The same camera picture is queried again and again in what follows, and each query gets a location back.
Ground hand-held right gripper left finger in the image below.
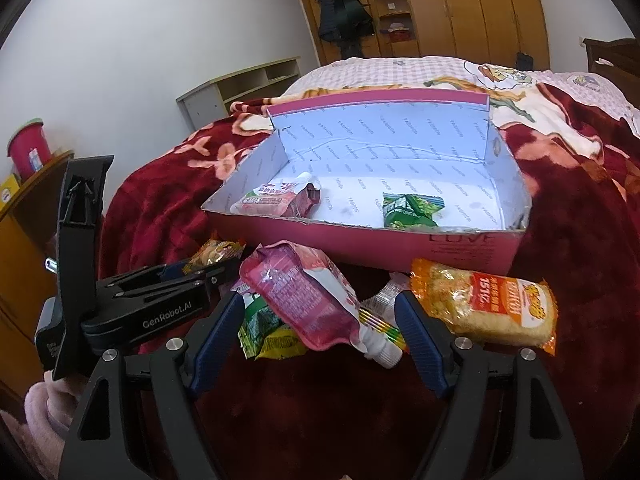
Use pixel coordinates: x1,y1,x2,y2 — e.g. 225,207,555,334
60,290,246,480

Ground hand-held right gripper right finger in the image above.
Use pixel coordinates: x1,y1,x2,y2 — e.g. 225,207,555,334
394,290,586,480

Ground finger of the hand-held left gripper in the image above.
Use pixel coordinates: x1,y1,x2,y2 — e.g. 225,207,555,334
81,259,241,349
96,261,227,307

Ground long green snack packet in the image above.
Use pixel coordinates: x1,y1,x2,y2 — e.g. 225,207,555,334
236,294,281,360

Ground small orange snack packet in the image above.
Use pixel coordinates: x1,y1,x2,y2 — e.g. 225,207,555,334
181,239,247,275

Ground orange noodle snack packet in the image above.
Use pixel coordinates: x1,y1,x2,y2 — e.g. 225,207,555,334
410,258,558,357

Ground pink drink pouch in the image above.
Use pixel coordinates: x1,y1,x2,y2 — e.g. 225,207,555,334
239,241,404,369
230,171,322,218

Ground pink cardboard box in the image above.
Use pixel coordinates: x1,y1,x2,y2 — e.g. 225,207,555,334
201,87,533,275

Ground striped clear candy packet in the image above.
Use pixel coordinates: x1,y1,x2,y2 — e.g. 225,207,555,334
359,271,416,351

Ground yellow candy packet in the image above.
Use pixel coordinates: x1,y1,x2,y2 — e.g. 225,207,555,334
255,326,308,360

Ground yellow box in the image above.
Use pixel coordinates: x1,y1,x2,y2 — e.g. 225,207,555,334
0,175,22,209

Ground red plastic cup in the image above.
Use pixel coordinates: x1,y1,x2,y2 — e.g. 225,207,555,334
7,118,54,182

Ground red floral blanket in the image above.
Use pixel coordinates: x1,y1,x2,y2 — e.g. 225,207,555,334
97,82,640,480

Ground grey open shelf unit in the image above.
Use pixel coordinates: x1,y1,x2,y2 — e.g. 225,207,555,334
176,56,302,133

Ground dark hanging coats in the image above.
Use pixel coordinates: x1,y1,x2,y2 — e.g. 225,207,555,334
316,0,375,60

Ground red basket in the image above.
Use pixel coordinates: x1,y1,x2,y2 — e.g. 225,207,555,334
387,22,417,44

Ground wooden wardrobe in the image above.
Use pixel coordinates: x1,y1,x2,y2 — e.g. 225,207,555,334
269,0,552,72

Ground dark wooden headboard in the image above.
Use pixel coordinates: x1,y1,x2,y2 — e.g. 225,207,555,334
582,37,640,87

